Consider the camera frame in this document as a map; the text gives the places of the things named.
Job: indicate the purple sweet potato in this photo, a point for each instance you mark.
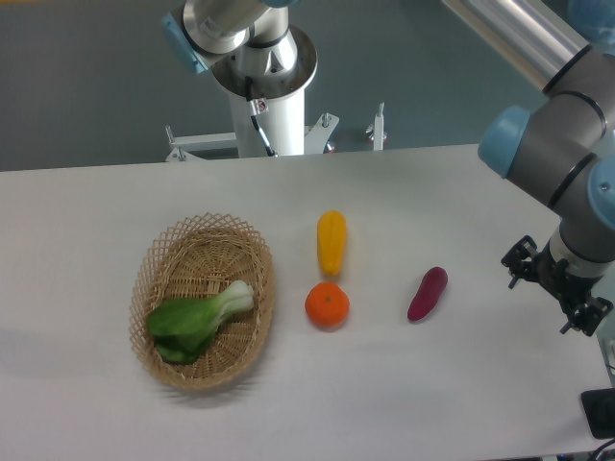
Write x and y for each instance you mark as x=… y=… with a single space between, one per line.
x=431 y=288

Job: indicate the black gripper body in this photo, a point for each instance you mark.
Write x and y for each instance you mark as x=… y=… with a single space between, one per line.
x=560 y=273

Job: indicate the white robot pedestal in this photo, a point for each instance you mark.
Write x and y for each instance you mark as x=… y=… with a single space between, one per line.
x=283 y=124

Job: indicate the white metal base frame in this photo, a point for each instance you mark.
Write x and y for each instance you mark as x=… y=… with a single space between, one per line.
x=316 y=140

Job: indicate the black device at table edge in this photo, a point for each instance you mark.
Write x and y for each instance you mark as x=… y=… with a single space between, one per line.
x=598 y=407

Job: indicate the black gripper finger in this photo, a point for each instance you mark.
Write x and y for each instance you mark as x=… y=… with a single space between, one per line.
x=520 y=261
x=585 y=316

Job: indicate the green bok choy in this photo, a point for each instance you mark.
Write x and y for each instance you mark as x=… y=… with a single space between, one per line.
x=182 y=328

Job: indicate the yellow pepper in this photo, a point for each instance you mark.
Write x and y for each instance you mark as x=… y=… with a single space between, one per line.
x=331 y=242

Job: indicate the woven wicker basket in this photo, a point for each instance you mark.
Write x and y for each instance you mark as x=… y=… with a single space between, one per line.
x=200 y=257

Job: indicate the orange mandarin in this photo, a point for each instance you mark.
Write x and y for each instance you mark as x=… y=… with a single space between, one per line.
x=327 y=306

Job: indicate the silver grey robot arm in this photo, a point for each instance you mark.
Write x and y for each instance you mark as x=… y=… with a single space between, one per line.
x=265 y=65

